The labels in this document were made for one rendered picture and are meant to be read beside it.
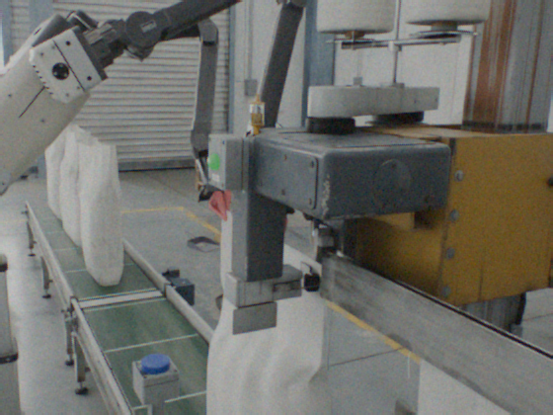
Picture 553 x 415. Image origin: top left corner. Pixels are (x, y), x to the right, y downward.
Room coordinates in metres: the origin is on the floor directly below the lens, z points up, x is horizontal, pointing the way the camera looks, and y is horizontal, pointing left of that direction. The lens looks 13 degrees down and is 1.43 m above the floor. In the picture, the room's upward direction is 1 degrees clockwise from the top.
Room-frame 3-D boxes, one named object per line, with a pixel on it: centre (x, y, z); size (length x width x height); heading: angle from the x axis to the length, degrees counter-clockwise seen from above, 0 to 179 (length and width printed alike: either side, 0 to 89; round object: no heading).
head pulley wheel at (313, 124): (1.02, -0.18, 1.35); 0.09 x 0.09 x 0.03
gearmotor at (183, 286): (2.82, 0.29, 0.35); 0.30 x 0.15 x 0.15; 25
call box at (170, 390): (1.06, 0.15, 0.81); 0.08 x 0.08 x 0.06; 25
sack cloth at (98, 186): (2.91, 0.69, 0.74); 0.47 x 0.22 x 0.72; 23
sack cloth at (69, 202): (3.59, 0.99, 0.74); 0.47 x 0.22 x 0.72; 26
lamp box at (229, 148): (0.98, 0.00, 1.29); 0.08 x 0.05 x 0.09; 25
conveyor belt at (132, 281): (3.57, 0.99, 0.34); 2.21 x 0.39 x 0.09; 25
